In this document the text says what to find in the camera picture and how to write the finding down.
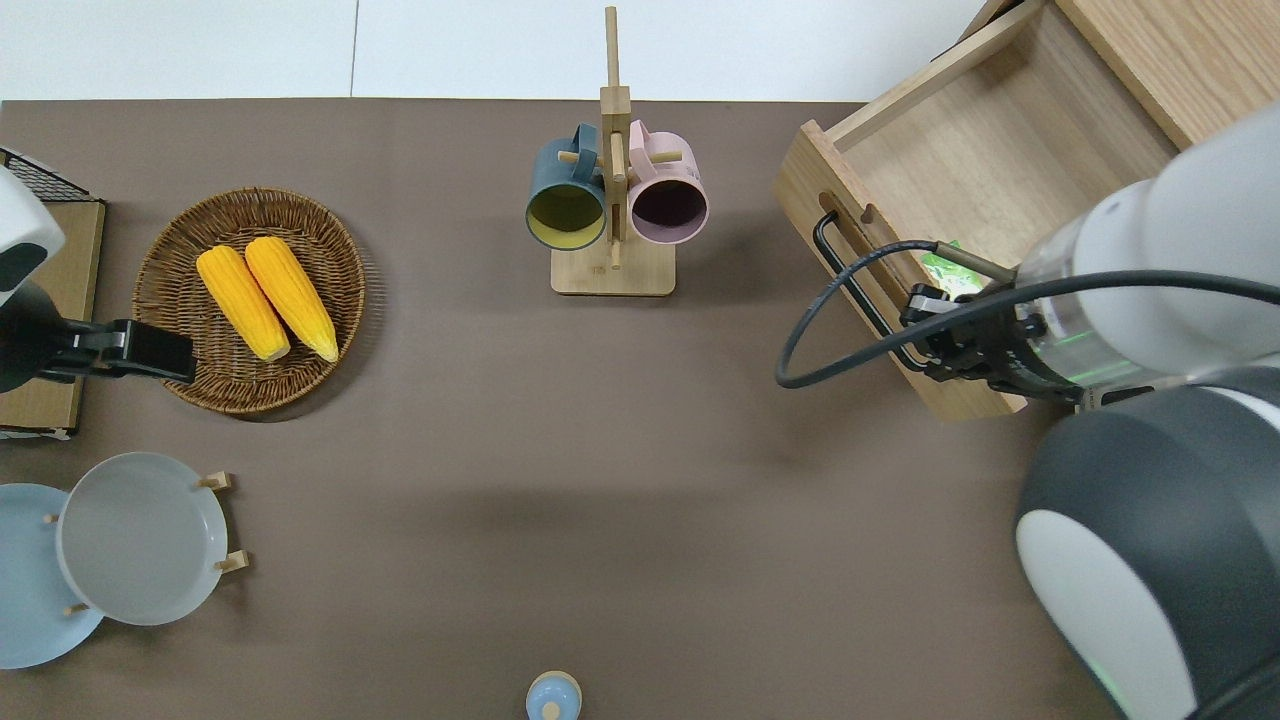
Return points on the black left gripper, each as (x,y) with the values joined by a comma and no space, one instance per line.
(150,352)

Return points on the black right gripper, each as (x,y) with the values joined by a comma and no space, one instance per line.
(1000,362)

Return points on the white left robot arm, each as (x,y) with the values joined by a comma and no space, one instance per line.
(25,230)

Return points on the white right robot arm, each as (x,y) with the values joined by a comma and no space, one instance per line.
(1200,220)

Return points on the green snack packet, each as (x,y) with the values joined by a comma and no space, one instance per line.
(940,268)

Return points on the brown wicker basket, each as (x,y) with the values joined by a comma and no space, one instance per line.
(170,250)

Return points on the yellow corn cob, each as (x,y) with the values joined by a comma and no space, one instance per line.
(290,295)
(240,300)

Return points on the white grid shelf wooden board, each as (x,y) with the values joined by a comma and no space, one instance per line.
(85,260)

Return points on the wooden plate rack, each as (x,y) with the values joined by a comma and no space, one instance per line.
(222,481)

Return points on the grey plate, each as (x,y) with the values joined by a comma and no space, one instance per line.
(140,540)

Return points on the light blue plate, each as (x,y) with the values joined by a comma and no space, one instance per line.
(25,600)

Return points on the pink mug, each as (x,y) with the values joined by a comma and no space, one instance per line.
(668,205)

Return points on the wooden mug tree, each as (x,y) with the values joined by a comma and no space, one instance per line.
(612,270)

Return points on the large brown table mat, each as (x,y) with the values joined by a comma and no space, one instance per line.
(600,450)

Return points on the dark blue mug yellow inside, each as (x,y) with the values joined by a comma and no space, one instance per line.
(565,215)

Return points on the wooden cabinet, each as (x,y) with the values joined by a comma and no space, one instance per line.
(1200,50)

